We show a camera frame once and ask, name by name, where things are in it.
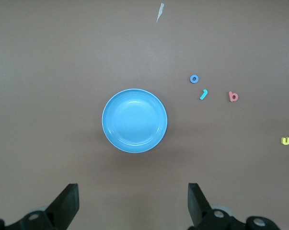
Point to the blue plate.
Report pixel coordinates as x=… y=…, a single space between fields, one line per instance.
x=134 y=121

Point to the pink foam letter b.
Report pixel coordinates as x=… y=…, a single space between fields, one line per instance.
x=230 y=95

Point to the grey paper scrap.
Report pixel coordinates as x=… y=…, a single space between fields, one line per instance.
x=159 y=13

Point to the teal foam letter l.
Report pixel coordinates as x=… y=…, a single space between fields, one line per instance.
x=203 y=95

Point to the blue foam letter o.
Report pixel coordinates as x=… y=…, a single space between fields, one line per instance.
x=191 y=79

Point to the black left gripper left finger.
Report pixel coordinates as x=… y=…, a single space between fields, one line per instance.
x=50 y=215

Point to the brown paper table cover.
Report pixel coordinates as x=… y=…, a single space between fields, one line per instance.
x=62 y=72

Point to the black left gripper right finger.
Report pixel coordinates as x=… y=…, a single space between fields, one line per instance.
x=206 y=215

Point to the yellow foam letter u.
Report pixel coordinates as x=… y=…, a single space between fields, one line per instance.
x=285 y=143

